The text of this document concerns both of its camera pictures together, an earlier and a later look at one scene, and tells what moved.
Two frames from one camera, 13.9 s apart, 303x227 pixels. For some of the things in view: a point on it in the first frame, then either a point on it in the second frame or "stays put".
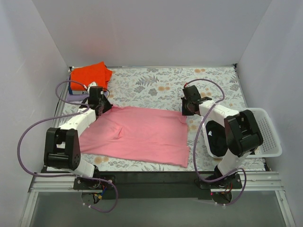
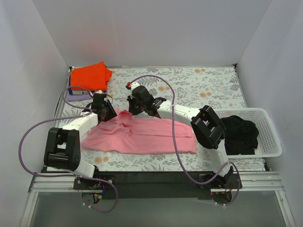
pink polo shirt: (154, 134) stays put
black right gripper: (186, 109) -> (135, 106)
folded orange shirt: (98, 73) stays put
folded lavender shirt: (76, 98) stays put
